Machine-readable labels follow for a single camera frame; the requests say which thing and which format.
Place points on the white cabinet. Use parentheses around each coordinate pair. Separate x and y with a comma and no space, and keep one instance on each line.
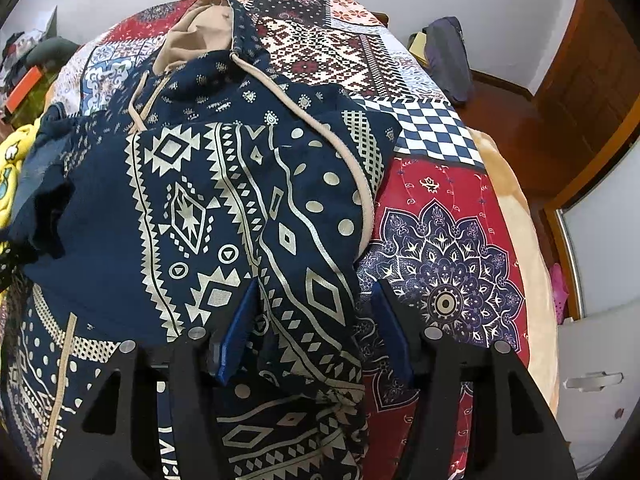
(600,340)

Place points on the dark grey bag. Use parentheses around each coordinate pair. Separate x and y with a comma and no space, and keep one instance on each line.
(450,57)

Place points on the orange box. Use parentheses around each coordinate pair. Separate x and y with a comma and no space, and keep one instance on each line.
(22,90)

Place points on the navy patterned hoodie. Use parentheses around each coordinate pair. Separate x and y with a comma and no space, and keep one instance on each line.
(210,220)

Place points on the pile of clutter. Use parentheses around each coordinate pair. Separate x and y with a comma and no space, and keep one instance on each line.
(30,60)

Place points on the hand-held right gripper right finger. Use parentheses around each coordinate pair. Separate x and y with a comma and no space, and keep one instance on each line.
(395,330)

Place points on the patchwork printed bedspread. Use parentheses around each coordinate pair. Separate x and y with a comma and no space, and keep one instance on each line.
(440,240)

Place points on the wooden door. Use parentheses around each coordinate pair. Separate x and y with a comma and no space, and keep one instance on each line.
(585,85)

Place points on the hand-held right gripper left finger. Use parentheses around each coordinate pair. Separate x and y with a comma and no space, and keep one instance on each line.
(239,330)

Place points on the pink slipper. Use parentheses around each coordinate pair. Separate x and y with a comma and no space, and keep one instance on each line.
(557,285)

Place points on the yellow cartoon plush blanket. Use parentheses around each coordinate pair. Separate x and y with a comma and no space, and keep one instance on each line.
(15,160)

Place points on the peach fleece blanket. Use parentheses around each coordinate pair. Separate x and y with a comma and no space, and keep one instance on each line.
(525,260)

